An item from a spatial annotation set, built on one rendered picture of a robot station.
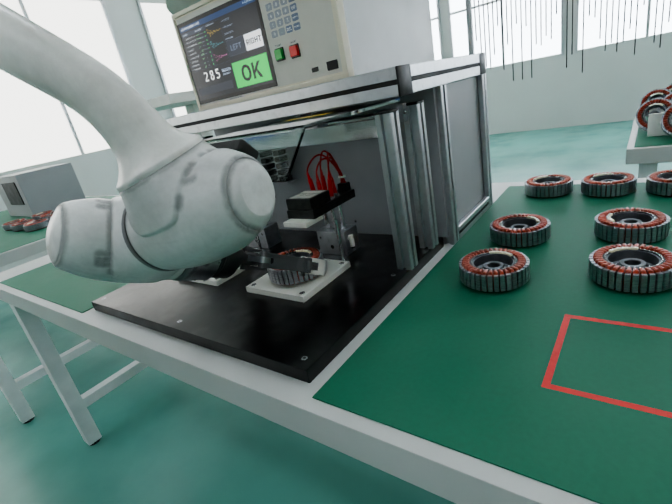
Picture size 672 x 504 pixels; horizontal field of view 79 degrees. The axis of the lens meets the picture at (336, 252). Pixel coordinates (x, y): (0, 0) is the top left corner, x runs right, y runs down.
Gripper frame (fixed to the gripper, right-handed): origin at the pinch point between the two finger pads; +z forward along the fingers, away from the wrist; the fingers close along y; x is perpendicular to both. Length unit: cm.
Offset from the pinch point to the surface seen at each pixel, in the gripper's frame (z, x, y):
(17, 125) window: 70, 109, -472
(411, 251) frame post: 8.3, 4.8, 20.4
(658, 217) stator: 31, 16, 56
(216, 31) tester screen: -11, 46, -20
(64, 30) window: 98, 227, -472
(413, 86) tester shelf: -0.8, 31.5, 21.8
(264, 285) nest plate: -4.0, -4.8, -3.6
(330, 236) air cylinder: 10.1, 6.9, 0.0
